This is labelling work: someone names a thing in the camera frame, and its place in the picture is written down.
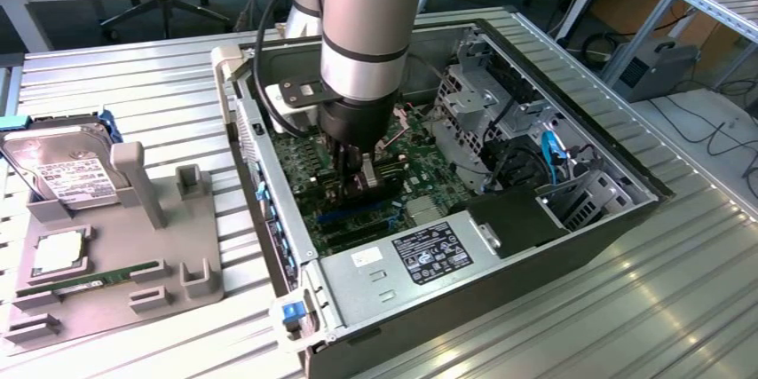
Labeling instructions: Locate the black plastic shroud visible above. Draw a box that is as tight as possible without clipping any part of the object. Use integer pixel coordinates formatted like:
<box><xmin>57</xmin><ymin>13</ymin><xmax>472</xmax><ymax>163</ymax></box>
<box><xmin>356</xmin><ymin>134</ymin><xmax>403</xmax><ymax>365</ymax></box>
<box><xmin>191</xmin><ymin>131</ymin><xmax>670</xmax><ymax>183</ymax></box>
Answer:
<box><xmin>447</xmin><ymin>186</ymin><xmax>574</xmax><ymax>260</ymax></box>

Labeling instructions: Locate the grey box with handle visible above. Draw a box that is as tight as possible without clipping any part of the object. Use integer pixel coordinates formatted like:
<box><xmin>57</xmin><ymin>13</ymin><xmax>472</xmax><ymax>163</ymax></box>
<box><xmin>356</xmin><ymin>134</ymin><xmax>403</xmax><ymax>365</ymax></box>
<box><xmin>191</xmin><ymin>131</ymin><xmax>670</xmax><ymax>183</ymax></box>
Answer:
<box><xmin>602</xmin><ymin>39</ymin><xmax>704</xmax><ymax>104</ymax></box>

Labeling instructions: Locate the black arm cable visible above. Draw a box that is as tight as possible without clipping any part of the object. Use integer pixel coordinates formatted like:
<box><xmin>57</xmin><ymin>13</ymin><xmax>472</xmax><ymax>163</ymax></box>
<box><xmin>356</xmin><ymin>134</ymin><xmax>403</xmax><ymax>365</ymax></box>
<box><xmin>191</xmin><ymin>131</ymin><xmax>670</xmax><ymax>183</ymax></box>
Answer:
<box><xmin>252</xmin><ymin>0</ymin><xmax>315</xmax><ymax>139</ymax></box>

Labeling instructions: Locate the grey parts rack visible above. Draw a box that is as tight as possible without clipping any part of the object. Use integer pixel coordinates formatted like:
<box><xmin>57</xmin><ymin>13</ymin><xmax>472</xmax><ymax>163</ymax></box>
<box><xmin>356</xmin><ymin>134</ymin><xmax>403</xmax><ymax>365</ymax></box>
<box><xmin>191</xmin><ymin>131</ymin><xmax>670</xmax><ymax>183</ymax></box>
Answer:
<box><xmin>0</xmin><ymin>141</ymin><xmax>229</xmax><ymax>357</ymax></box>

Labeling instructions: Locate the blue case latch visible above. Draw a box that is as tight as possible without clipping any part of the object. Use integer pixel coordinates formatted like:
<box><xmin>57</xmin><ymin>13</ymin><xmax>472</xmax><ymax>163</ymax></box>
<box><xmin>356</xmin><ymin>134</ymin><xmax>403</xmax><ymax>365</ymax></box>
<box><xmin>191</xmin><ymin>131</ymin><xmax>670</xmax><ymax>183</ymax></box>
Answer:
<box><xmin>277</xmin><ymin>301</ymin><xmax>307</xmax><ymax>325</ymax></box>

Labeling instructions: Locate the blue wire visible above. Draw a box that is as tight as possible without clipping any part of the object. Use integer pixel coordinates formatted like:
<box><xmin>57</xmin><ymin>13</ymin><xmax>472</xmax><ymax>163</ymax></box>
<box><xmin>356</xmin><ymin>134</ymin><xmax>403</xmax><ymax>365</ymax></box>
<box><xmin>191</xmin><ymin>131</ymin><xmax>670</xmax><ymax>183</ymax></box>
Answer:
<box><xmin>539</xmin><ymin>129</ymin><xmax>571</xmax><ymax>187</ymax></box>

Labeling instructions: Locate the silver CPU chip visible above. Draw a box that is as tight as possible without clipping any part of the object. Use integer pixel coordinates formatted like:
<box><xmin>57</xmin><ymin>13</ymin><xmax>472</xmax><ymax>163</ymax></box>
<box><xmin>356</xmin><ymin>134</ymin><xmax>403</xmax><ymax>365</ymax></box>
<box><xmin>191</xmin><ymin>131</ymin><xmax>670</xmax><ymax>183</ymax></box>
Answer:
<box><xmin>29</xmin><ymin>232</ymin><xmax>85</xmax><ymax>277</ymax></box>

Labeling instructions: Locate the green RAM stick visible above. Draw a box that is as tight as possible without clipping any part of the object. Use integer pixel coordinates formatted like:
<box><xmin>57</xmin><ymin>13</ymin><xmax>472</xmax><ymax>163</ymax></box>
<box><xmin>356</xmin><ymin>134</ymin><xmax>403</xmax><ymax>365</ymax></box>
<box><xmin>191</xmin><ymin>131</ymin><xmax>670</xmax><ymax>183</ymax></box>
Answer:
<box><xmin>14</xmin><ymin>261</ymin><xmax>163</xmax><ymax>303</ymax></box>

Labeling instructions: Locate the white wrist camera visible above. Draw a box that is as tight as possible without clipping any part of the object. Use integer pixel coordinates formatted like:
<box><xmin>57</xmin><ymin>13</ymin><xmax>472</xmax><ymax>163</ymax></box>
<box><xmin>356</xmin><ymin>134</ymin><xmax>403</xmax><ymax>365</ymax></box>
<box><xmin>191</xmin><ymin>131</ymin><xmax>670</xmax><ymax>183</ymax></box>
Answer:
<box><xmin>263</xmin><ymin>79</ymin><xmax>344</xmax><ymax>136</ymax></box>

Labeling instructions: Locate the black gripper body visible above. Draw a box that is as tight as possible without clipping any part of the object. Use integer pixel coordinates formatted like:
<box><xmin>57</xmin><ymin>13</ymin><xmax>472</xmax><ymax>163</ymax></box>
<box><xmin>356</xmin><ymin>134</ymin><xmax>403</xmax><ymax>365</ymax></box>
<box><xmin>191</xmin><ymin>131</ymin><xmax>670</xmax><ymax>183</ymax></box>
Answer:
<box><xmin>317</xmin><ymin>93</ymin><xmax>396</xmax><ymax>153</ymax></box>

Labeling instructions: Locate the black loose cable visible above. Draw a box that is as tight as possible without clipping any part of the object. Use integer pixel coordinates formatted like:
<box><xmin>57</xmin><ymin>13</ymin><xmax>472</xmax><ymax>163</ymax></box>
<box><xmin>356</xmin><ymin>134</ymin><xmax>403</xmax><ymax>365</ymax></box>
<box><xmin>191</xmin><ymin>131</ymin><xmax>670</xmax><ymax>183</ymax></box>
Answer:
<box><xmin>644</xmin><ymin>97</ymin><xmax>758</xmax><ymax>167</ymax></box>

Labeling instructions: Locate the silver metal disk bay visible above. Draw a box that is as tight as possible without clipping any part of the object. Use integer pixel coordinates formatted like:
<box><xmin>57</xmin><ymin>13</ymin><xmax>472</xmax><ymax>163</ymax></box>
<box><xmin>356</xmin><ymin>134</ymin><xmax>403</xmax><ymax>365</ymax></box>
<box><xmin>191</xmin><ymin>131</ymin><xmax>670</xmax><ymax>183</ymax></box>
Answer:
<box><xmin>431</xmin><ymin>61</ymin><xmax>538</xmax><ymax>158</ymax></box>

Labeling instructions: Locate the silver chipset heatsink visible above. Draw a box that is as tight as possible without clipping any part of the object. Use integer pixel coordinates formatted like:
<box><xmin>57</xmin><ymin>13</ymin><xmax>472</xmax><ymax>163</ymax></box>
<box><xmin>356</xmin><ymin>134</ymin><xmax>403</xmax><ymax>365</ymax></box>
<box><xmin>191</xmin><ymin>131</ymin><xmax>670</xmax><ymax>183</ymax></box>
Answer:
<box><xmin>404</xmin><ymin>195</ymin><xmax>444</xmax><ymax>225</ymax></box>

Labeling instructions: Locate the green motherboard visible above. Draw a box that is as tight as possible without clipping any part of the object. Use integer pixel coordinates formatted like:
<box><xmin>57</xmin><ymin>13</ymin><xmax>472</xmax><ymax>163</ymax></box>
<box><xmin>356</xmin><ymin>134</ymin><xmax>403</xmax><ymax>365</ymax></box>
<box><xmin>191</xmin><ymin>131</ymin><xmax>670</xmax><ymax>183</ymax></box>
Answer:
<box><xmin>263</xmin><ymin>101</ymin><xmax>479</xmax><ymax>260</ymax></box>

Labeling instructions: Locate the blue expansion slot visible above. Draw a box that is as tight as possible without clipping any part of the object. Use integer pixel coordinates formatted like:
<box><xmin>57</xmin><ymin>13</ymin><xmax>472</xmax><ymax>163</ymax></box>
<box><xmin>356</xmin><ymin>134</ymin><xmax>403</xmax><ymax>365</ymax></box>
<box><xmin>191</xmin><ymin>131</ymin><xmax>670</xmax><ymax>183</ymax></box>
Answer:
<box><xmin>316</xmin><ymin>201</ymin><xmax>389</xmax><ymax>225</ymax></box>

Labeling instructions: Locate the silver power supply unit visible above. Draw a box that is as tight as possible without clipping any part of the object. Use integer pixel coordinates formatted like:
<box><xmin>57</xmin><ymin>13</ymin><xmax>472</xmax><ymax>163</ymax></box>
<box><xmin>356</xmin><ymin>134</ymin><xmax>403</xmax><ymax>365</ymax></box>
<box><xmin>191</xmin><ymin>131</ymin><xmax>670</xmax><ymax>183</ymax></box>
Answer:
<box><xmin>304</xmin><ymin>209</ymin><xmax>506</xmax><ymax>331</ymax></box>

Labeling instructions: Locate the metal socket cover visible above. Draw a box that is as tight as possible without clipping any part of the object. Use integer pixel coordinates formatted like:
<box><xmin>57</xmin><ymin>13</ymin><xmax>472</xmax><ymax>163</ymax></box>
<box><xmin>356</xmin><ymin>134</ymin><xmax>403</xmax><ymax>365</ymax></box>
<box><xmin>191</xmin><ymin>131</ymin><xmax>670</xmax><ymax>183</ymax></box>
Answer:
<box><xmin>377</xmin><ymin>105</ymin><xmax>411</xmax><ymax>150</ymax></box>

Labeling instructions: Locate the aluminium frame rack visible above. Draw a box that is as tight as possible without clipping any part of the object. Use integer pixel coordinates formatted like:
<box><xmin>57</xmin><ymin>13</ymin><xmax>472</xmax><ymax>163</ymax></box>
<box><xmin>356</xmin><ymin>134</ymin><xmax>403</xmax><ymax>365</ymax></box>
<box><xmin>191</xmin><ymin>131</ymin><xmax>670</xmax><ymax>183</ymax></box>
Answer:
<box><xmin>596</xmin><ymin>0</ymin><xmax>758</xmax><ymax>100</ymax></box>

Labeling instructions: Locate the blue disk carrier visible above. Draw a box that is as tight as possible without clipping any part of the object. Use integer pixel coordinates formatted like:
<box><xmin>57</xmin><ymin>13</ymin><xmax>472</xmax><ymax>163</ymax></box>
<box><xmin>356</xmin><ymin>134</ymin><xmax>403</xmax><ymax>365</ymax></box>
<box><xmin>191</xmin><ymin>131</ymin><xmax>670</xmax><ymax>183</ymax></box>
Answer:
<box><xmin>0</xmin><ymin>106</ymin><xmax>124</xmax><ymax>145</ymax></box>

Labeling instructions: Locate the black expansion slot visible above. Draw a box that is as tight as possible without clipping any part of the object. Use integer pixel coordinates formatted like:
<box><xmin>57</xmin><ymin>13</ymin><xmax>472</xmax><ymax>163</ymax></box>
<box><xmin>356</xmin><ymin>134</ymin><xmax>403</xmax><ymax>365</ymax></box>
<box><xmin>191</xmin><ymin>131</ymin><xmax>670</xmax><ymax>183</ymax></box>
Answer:
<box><xmin>327</xmin><ymin>222</ymin><xmax>396</xmax><ymax>250</ymax></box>

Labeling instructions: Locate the open PC case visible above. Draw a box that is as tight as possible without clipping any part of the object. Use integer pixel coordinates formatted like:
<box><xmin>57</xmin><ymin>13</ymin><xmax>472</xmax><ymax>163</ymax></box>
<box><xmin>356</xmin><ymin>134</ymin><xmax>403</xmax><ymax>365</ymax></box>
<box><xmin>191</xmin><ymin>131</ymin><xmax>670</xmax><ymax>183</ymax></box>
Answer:
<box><xmin>209</xmin><ymin>17</ymin><xmax>678</xmax><ymax>379</ymax></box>

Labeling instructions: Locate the green graphics card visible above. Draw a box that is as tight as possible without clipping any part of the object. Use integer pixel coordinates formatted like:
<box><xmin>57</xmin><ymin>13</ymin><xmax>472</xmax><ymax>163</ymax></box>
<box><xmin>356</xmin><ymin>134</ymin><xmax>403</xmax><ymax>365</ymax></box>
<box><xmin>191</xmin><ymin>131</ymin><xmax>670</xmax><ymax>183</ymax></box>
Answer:
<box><xmin>292</xmin><ymin>152</ymin><xmax>405</xmax><ymax>220</ymax></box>

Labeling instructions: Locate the silver hard disk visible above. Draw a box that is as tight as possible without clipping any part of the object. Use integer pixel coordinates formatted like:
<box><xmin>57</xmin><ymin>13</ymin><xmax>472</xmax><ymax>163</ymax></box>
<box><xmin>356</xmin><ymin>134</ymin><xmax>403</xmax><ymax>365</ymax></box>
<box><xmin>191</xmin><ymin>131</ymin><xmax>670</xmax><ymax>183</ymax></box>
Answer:
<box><xmin>0</xmin><ymin>123</ymin><xmax>132</xmax><ymax>212</ymax></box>

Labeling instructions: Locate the black office chair base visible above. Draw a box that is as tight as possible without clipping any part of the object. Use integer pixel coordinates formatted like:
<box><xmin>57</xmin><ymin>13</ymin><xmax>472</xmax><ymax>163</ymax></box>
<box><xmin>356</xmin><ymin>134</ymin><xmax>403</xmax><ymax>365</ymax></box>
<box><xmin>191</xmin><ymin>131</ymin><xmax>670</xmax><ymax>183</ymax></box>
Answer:
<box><xmin>97</xmin><ymin>0</ymin><xmax>233</xmax><ymax>42</ymax></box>

